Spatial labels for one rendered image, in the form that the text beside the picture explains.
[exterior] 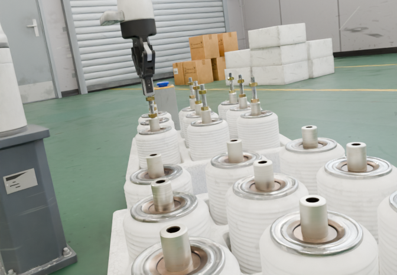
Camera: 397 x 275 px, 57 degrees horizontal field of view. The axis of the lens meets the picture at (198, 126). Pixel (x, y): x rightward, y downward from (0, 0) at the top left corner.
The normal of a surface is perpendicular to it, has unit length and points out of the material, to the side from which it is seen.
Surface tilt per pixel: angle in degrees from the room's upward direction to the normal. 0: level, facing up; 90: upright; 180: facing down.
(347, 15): 90
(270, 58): 90
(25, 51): 90
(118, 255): 0
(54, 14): 90
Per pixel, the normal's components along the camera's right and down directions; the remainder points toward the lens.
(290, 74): 0.64, 0.07
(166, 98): 0.14, 0.18
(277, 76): -0.75, 0.23
